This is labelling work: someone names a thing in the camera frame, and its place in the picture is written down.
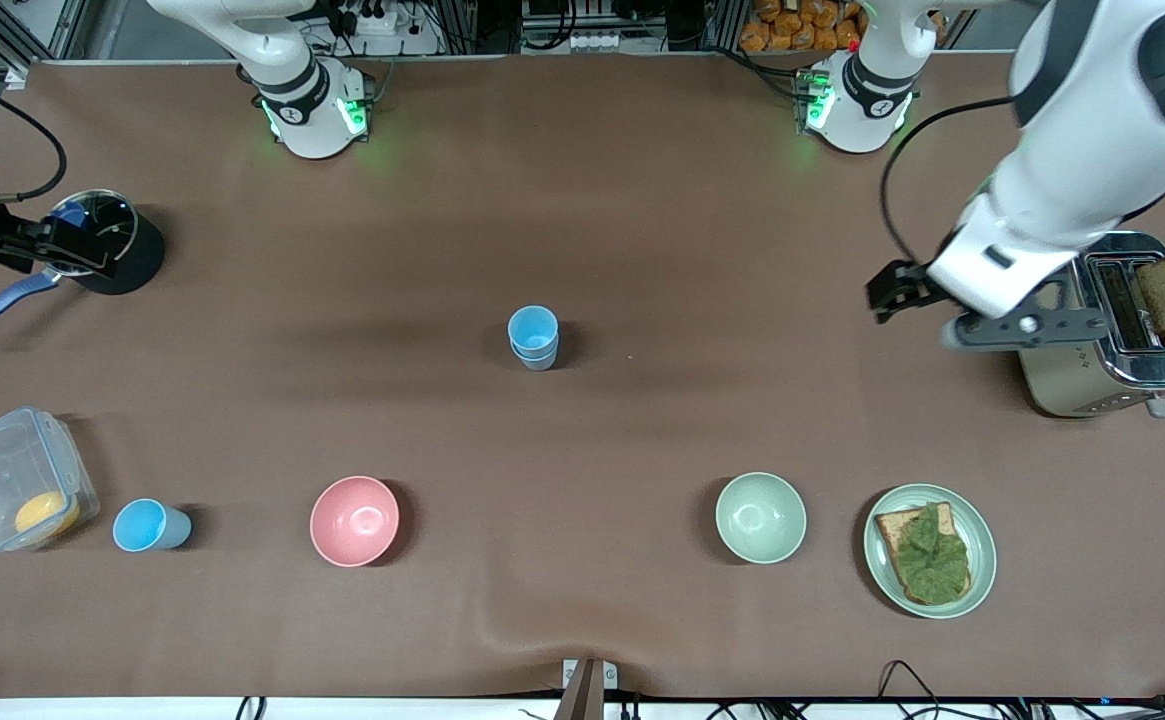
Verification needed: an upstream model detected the pink bowl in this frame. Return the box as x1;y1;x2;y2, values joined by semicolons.
309;475;401;568

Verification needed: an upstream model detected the beige chrome toaster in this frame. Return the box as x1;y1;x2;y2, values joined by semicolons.
1017;232;1165;419

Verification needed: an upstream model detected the brown table cloth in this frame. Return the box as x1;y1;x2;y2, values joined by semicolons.
0;55;1165;701

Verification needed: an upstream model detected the orange round food piece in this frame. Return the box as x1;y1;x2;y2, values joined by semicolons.
14;490;81;541

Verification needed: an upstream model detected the pale green plate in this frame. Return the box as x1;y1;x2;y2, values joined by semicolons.
863;484;998;620

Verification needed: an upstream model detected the toast slice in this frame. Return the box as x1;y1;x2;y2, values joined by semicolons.
874;502;973;605

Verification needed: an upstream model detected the thin black looped cable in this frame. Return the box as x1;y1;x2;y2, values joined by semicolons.
877;660;945;720

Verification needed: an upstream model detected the pale green bowl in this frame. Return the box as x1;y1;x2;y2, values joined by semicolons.
715;472;808;565

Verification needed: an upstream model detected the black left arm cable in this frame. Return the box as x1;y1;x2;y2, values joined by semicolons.
880;95;1023;266

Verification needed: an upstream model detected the clear plastic container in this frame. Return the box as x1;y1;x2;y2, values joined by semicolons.
0;406;101;554

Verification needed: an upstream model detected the aluminium frame profile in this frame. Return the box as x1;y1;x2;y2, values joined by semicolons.
0;0;93;89

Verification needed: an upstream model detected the bag of orange buns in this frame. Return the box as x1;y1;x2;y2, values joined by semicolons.
739;0;868;53

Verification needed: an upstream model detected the metal table clamp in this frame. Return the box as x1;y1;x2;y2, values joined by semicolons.
554;657;619;720

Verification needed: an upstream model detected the glass lid with blue knob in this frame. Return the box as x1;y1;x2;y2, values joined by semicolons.
37;190;138;279

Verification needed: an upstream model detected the green lettuce leaf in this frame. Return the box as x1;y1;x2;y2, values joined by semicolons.
892;503;971;604

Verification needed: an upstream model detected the white power strip with plugs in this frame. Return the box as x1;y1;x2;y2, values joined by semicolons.
337;0;398;36

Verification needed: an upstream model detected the black pot with blue handle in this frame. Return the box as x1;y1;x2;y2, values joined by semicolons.
0;188;167;344

